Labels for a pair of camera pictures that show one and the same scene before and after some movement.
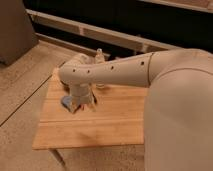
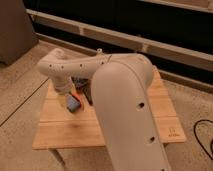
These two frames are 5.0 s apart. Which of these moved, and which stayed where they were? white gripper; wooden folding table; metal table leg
Moved: white gripper
Stayed: wooden folding table; metal table leg
